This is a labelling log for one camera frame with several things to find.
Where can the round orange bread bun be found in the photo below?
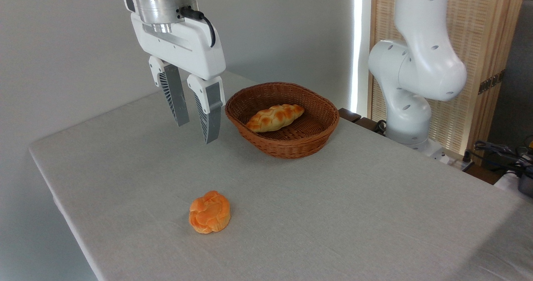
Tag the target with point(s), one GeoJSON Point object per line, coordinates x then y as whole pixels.
{"type": "Point", "coordinates": [209, 212]}

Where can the dark metal screen hinge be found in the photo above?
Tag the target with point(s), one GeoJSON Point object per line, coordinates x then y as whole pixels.
{"type": "Point", "coordinates": [491, 82]}

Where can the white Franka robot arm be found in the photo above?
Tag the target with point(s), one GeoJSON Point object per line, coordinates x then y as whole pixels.
{"type": "Point", "coordinates": [420, 64]}

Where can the light grey tablecloth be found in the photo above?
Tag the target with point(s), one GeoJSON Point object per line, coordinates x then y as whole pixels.
{"type": "Point", "coordinates": [291, 214]}

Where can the brown wicker basket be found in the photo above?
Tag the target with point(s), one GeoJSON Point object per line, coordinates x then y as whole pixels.
{"type": "Point", "coordinates": [291, 141]}

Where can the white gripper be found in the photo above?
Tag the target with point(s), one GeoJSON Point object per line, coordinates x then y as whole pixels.
{"type": "Point", "coordinates": [187, 48]}

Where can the dark wooden furniture edge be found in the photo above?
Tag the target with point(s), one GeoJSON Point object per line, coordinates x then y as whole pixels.
{"type": "Point", "coordinates": [349, 115]}

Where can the long braided bread loaf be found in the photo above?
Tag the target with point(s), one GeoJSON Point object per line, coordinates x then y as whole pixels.
{"type": "Point", "coordinates": [272, 118]}

